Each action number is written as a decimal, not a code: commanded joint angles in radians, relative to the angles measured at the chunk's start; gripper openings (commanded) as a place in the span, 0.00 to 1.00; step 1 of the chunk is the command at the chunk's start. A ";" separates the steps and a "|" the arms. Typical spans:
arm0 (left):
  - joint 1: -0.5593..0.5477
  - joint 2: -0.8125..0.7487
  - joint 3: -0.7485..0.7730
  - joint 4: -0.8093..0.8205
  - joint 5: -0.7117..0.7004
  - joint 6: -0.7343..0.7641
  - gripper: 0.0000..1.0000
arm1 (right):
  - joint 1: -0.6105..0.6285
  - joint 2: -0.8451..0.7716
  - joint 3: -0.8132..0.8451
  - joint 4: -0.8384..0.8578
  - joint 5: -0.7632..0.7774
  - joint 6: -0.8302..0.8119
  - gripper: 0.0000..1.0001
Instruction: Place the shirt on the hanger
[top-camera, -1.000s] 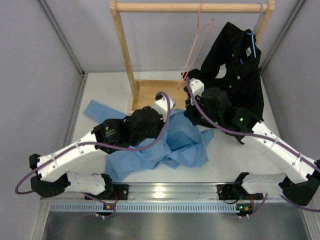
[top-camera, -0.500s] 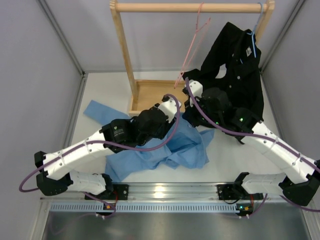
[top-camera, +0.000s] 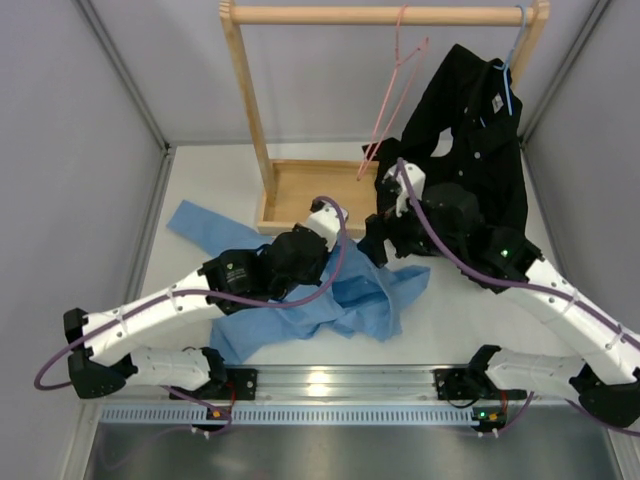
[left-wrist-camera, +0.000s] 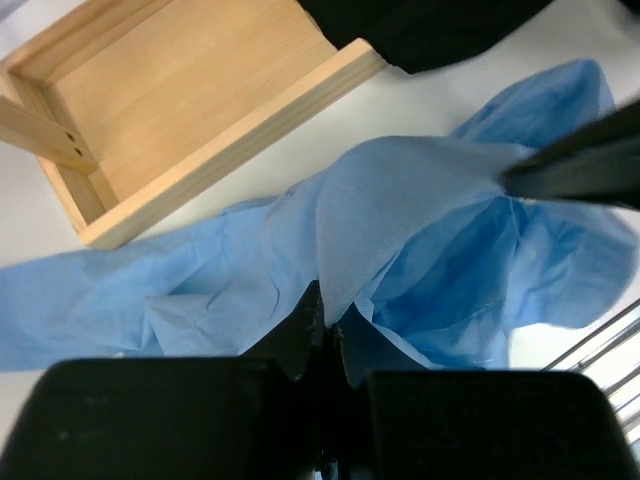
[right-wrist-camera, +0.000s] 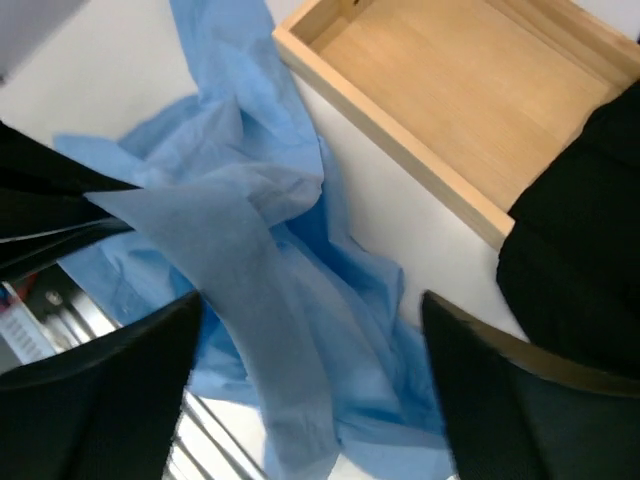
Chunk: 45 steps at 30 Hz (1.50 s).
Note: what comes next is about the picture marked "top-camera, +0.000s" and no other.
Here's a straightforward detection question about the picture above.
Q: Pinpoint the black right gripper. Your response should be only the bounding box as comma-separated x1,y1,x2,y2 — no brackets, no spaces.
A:
359,187,464,269

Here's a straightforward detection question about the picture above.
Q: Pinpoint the pink wire hanger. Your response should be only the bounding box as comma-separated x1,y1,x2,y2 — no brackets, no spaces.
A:
356,4,429,181

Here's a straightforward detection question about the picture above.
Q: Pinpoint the light blue shirt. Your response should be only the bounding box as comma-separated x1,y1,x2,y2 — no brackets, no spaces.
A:
167,200,430,365

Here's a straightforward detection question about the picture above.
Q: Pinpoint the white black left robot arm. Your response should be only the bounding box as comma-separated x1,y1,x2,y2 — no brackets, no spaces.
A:
63,223,339,399

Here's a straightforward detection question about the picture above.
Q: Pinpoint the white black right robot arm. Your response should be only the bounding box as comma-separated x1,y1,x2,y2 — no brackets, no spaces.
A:
358,174,639,430

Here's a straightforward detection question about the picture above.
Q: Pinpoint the black shirt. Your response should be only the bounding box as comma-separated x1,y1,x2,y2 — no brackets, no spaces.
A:
374,44,528,252

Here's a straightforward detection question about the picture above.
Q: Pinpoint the wooden clothes rack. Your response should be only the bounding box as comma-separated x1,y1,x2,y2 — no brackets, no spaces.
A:
219,1,550,237

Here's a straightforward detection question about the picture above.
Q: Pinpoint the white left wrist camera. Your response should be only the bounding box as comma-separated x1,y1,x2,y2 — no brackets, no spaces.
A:
303,198,349,251

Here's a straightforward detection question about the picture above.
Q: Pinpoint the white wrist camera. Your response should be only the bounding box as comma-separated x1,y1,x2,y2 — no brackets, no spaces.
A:
382,158,426,218
303,198,349,251

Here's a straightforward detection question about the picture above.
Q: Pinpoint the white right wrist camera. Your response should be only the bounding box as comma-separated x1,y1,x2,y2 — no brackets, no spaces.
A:
382,158,426,218

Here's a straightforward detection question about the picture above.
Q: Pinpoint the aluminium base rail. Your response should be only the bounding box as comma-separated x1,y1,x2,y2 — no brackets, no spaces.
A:
79,363,640,401

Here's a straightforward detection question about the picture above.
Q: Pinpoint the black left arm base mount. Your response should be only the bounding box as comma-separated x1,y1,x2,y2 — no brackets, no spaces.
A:
176,368,258,401

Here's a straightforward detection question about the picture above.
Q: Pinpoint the blue wire hanger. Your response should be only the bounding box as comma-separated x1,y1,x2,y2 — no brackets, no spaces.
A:
477,5,527,128

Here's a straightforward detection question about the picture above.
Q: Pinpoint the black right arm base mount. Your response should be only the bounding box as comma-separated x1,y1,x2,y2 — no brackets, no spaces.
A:
434,345,502,406

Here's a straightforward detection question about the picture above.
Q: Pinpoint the slotted grey cable duct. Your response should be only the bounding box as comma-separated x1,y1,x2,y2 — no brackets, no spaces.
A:
100,403,485,426

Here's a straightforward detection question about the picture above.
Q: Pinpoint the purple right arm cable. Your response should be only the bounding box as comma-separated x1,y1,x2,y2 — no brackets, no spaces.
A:
394,158,640,436

